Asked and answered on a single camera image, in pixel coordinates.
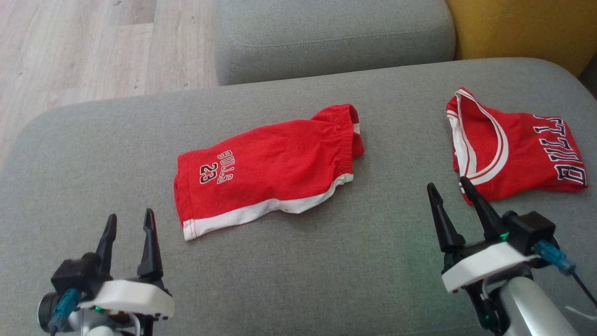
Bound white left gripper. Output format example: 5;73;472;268
78;208;174;336

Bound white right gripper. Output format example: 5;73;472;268
427;176;537;335

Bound red basketball jersey white sleeves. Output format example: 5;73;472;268
446;87;588;206

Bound red basketball shorts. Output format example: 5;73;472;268
174;104;365;242

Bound large grey sofa chaise cushion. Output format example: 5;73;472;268
0;57;597;336

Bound yellow sofa backrest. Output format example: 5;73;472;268
445;0;597;78

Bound grey sofa seat cushion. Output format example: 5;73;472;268
214;0;456;86

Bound black cable with blue plug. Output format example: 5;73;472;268
49;288;81;336
535;240;597;308

